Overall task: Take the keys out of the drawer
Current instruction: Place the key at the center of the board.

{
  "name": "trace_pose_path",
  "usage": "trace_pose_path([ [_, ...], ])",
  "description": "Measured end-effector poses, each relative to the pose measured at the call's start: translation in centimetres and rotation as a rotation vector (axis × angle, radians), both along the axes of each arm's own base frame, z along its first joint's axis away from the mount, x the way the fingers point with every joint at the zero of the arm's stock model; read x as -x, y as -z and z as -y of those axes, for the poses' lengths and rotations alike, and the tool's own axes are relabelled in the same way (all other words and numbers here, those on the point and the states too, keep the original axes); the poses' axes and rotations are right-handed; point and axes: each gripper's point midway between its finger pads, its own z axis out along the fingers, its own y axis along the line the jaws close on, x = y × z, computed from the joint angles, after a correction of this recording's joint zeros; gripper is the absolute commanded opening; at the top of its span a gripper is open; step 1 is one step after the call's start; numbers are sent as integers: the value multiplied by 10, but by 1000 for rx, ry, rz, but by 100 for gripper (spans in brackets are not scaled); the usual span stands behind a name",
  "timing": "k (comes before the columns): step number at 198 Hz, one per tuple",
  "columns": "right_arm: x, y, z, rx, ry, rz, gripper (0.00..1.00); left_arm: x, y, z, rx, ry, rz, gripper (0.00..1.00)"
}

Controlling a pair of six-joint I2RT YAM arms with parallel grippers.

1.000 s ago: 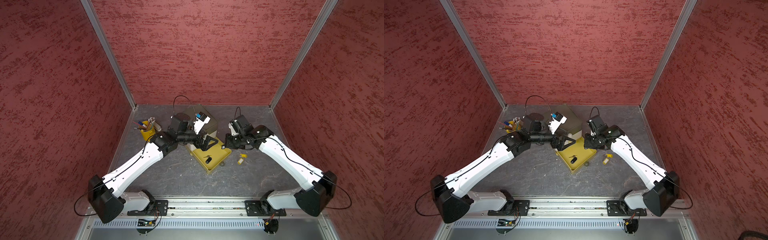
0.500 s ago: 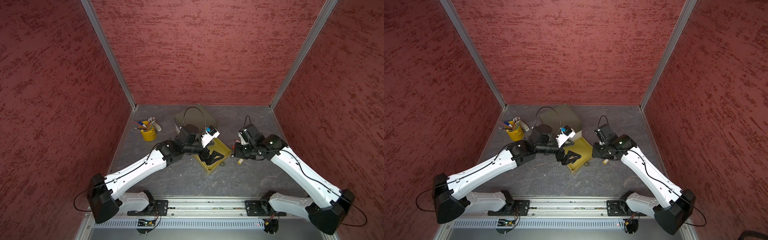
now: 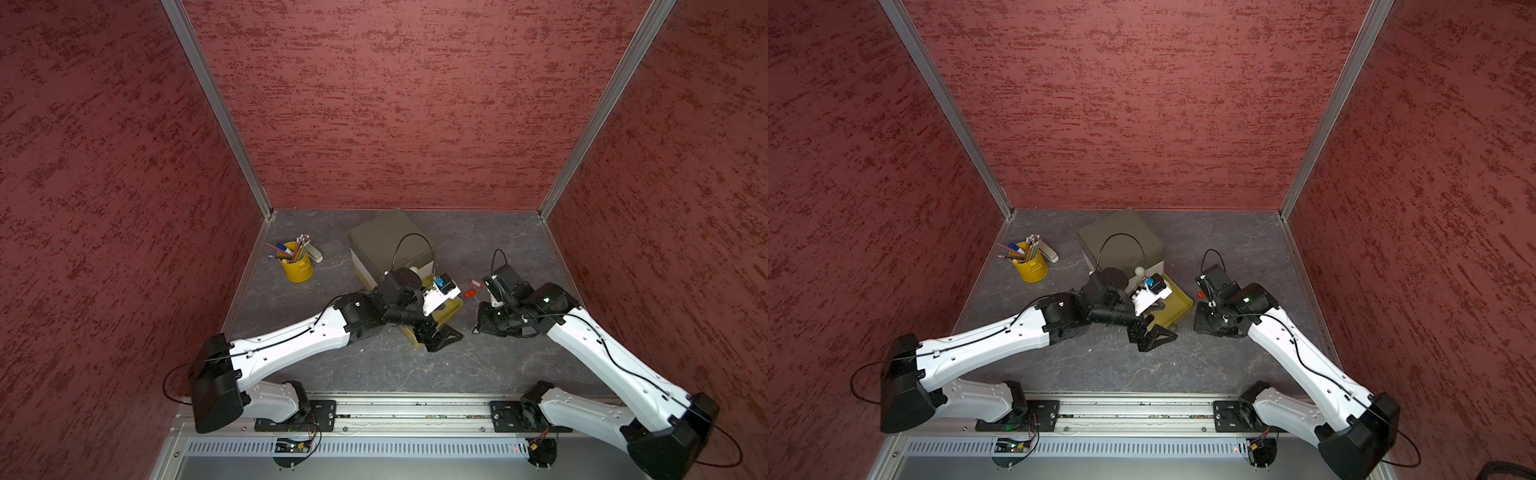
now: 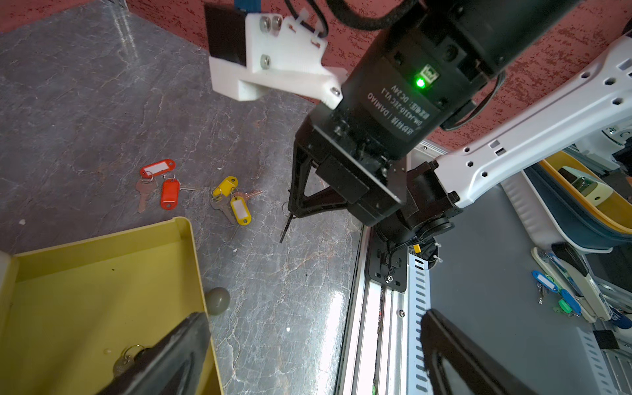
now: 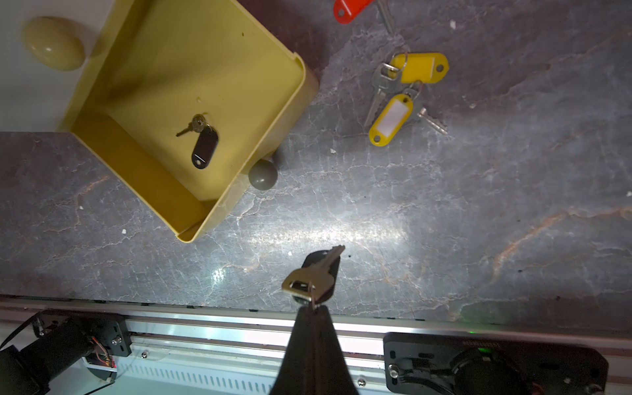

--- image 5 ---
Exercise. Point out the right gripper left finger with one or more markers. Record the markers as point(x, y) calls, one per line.
point(296, 375)

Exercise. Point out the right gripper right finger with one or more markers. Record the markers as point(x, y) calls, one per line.
point(331, 374)

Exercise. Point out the yellow bottom drawer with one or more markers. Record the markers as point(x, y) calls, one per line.
point(159, 63)

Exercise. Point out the white drawer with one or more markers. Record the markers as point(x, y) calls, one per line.
point(44, 48)

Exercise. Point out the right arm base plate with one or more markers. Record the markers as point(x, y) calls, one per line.
point(437, 364)

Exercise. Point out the key yellow tag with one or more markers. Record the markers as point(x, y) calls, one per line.
point(403, 107)
point(402, 70)

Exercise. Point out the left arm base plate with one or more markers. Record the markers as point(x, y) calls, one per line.
point(50, 342)

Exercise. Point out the key black tag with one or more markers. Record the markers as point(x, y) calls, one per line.
point(314, 282)
point(207, 141)

